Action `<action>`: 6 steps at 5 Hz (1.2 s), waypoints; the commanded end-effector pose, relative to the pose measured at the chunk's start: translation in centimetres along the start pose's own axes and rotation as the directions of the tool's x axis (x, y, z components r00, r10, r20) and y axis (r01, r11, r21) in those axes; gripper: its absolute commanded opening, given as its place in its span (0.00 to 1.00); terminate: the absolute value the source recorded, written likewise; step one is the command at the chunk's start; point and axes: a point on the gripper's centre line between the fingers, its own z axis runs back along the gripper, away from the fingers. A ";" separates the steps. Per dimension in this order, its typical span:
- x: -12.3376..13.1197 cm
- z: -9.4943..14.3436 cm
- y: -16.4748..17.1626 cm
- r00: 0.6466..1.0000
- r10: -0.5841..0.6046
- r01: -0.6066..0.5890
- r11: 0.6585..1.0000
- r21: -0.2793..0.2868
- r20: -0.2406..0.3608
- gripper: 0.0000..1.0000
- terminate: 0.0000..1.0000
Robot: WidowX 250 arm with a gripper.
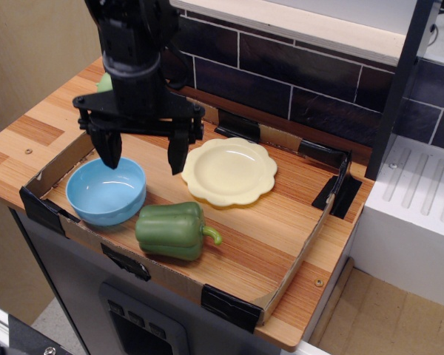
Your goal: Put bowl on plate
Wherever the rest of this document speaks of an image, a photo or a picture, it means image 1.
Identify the light green round toy fruit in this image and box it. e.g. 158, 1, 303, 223
96, 72, 112, 93

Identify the cardboard fence with black tape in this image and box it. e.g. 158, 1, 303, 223
20, 90, 358, 331

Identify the black vertical post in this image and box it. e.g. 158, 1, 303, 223
365, 0, 442, 180

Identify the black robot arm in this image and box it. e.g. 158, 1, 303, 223
73, 1, 205, 175

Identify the grey toy oven front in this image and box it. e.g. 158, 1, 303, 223
99, 283, 190, 354

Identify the green toy bell pepper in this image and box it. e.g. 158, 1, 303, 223
135, 202, 223, 261

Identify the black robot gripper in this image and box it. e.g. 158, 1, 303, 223
73, 55, 204, 175

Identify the pale yellow scalloped plate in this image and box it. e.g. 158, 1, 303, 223
181, 138, 278, 207

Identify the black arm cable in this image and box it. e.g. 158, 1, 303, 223
162, 40, 192, 92

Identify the light blue plastic bowl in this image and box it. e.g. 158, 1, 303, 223
66, 158, 147, 226

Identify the white toy sink drainboard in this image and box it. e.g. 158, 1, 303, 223
350, 136, 444, 305

